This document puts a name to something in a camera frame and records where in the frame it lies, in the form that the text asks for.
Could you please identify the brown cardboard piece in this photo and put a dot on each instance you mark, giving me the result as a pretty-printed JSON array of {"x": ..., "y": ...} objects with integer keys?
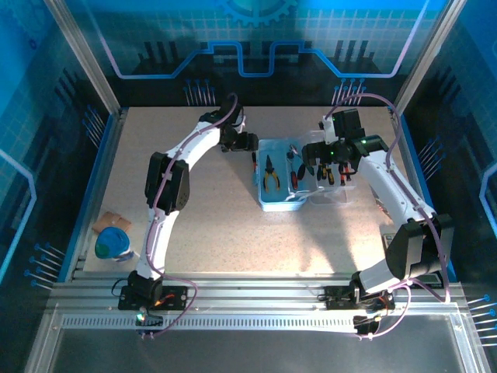
[{"x": 110, "y": 222}]

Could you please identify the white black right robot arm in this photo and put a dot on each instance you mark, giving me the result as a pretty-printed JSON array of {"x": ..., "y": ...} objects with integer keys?
[{"x": 388, "y": 186}]

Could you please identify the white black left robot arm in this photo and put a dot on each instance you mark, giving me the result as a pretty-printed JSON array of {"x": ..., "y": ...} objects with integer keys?
[{"x": 194, "y": 143}]

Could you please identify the stubby red black screwdriver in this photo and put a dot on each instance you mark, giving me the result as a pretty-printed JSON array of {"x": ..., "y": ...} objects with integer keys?
[{"x": 294, "y": 178}]

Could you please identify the black desk calculator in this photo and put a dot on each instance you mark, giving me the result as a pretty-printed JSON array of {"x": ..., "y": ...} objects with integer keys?
[{"x": 433, "y": 281}]

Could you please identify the blue tool case clear lid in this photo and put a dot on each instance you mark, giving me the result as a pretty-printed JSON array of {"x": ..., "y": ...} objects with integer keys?
[{"x": 279, "y": 202}]

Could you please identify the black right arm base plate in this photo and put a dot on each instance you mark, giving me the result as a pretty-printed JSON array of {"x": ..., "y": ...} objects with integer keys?
[{"x": 336, "y": 301}]

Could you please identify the aluminium corner post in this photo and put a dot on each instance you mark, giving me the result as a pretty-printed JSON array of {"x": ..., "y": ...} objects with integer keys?
[
  {"x": 89, "y": 62},
  {"x": 417, "y": 62}
]

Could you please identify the stubby blue black screwdriver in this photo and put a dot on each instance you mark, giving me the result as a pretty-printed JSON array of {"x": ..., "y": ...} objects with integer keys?
[{"x": 310, "y": 169}]

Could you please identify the aluminium frame rail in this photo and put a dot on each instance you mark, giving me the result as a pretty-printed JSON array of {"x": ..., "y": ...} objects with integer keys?
[{"x": 252, "y": 291}]

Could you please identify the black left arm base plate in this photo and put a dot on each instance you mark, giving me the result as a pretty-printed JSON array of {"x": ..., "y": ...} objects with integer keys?
[{"x": 176, "y": 302}]

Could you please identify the dark acrylic panel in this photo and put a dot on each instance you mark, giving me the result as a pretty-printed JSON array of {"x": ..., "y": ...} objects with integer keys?
[{"x": 252, "y": 353}]

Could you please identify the blue green plastic cup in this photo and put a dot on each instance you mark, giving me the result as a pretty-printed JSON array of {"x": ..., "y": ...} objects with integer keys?
[{"x": 110, "y": 242}]

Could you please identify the blue aluminium side rail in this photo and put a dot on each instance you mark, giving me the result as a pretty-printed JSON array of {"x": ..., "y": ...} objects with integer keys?
[
  {"x": 409, "y": 155},
  {"x": 105, "y": 155}
]

